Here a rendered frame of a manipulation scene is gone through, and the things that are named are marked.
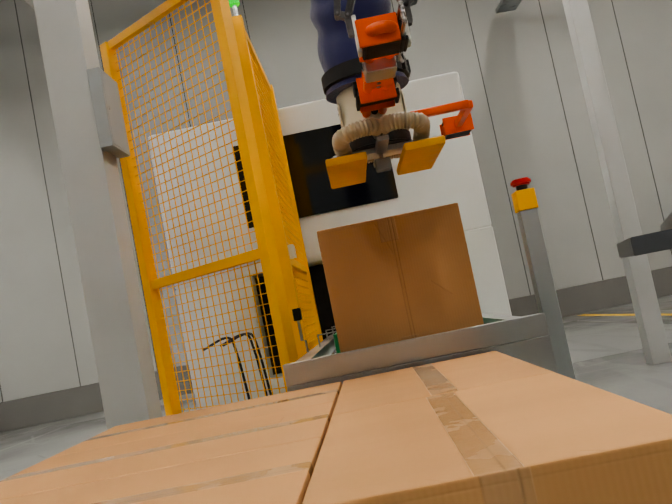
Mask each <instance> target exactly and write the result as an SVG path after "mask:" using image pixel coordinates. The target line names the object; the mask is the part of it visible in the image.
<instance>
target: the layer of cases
mask: <svg viewBox="0 0 672 504"><path fill-rule="evenodd" d="M0 504H672V415H671V414H669V413H666V412H663V411H660V410H658V409H655V408H652V407H649V406H647V405H644V404H641V403H638V402H636V401H633V400H630V399H627V398H624V397H622V396H619V395H616V394H613V393H611V392H608V391H605V390H602V389H600V388H597V387H594V386H591V385H589V384H586V383H583V382H580V381H578V380H575V379H572V378H569V377H566V376H564V375H561V374H558V373H555V372H553V371H550V370H547V369H544V368H542V367H539V366H536V365H533V364H531V363H528V362H525V361H522V360H520V359H517V358H514V357H511V356H508V355H506V354H503V353H500V352H497V351H491V352H486V353H481V354H476V355H471V356H466V357H461V358H456V359H451V360H446V361H441V362H436V363H431V364H425V365H420V366H415V367H410V368H405V369H400V370H395V371H390V372H385V373H380V374H375V375H370V376H365V377H360V378H355V379H350V380H345V381H343V384H342V382H335V383H330V384H325V385H320V386H315V387H310V388H305V389H300V390H294V391H289V392H284V393H279V394H274V395H269V396H264V397H259V398H254V399H249V400H244V401H239V402H234V403H229V404H224V405H219V406H214V407H209V408H204V409H199V410H194V411H189V412H184V413H179V414H174V415H169V416H164V417H158V418H153V419H148V420H143V421H138V422H133V423H128V424H123V425H118V426H115V427H113V428H110V429H108V430H106V431H104V432H102V433H100V434H98V435H96V436H94V437H92V438H89V439H87V440H85V441H83V442H81V443H79V444H77V445H75V446H73V447H71V448H68V449H66V450H64V451H62V452H60V453H58V454H56V455H54V456H52V457H50V458H48V459H45V460H43V461H41V462H39V463H37V464H35V465H33V466H31V467H29V468H27V469H24V470H22V471H20V472H18V473H16V474H14V475H12V476H10V477H8V478H6V479H3V480H1V481H0Z"/></svg>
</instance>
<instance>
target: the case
mask: <svg viewBox="0 0 672 504"><path fill-rule="evenodd" d="M317 237H318V242H319V247H320V252H321V257H322V262H323V267H324V272H325V277H326V282H327V287H328V292H329V297H330V302H331V307H332V312H333V317H334V322H335V327H336V332H337V337H338V342H339V347H340V352H341V353H342V352H347V351H352V350H357V349H362V348H367V347H372V346H377V345H382V344H387V343H392V342H397V341H402V340H407V339H412V338H417V337H422V336H427V335H432V334H437V333H442V332H447V331H452V330H457V329H462V328H467V327H472V326H477V325H482V324H484V322H483V317H482V312H481V308H480V303H479V299H478V294H477V289H476V285H475V280H474V275H473V271H472V266H471V262H470V257H469V252H468V248H467V243H466V238H465V234H464V229H463V224H462V220H461V215H460V211H459V206H458V203H453V204H448V205H443V206H438V207H433V208H428V209H423V210H419V211H414V212H409V213H404V214H399V215H394V216H389V217H384V218H380V219H375V220H370V221H365V222H360V223H355V224H350V225H345V226H340V227H336V228H331V229H326V230H321V231H317Z"/></svg>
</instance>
